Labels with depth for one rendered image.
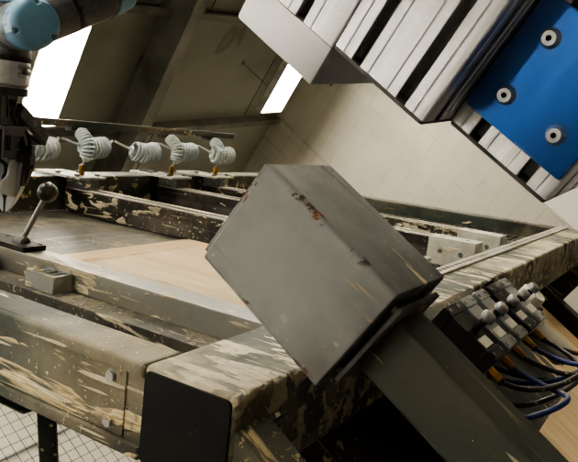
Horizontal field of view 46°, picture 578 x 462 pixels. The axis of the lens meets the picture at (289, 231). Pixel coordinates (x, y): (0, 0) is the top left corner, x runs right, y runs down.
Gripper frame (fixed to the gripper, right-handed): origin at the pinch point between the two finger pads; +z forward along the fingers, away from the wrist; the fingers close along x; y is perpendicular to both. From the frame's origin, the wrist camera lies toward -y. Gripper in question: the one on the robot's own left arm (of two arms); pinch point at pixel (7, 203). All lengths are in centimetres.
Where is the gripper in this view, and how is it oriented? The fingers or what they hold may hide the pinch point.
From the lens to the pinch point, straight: 128.8
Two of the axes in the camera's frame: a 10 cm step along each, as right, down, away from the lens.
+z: -1.1, 9.8, 1.5
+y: -2.1, 1.3, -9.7
